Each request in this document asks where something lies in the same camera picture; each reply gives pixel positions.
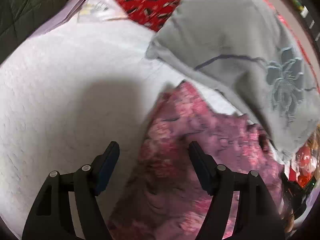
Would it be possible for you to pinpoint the grey flower embroidered pillow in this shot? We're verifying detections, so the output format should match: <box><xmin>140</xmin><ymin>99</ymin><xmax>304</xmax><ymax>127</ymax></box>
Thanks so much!
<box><xmin>146</xmin><ymin>0</ymin><xmax>319</xmax><ymax>161</ymax></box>

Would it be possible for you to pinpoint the white paper sheet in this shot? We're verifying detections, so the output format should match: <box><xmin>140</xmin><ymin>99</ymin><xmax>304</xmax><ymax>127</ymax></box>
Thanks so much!
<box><xmin>30</xmin><ymin>0</ymin><xmax>85</xmax><ymax>37</ymax></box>

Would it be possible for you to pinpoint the white quilted bed cover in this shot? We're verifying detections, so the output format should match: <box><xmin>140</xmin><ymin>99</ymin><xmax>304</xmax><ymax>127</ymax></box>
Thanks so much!
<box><xmin>0</xmin><ymin>17</ymin><xmax>251</xmax><ymax>239</ymax></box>

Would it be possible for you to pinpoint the doll in plastic wrap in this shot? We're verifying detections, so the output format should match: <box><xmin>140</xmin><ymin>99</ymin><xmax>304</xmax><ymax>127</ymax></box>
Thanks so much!
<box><xmin>289</xmin><ymin>125</ymin><xmax>319</xmax><ymax>188</ymax></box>

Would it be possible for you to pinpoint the purple pink floral shirt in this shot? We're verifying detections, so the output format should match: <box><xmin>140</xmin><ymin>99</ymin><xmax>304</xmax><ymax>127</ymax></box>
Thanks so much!
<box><xmin>107</xmin><ymin>81</ymin><xmax>282</xmax><ymax>239</ymax></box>

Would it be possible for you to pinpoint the dark green quilted jacket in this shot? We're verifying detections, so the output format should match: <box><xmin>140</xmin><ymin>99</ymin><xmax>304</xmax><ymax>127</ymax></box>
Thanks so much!
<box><xmin>0</xmin><ymin>0</ymin><xmax>67</xmax><ymax>62</ymax></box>

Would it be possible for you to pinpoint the clear plastic packet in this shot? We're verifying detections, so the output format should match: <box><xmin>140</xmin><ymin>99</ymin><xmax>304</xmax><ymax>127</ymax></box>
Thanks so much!
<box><xmin>78</xmin><ymin>0</ymin><xmax>128</xmax><ymax>23</ymax></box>

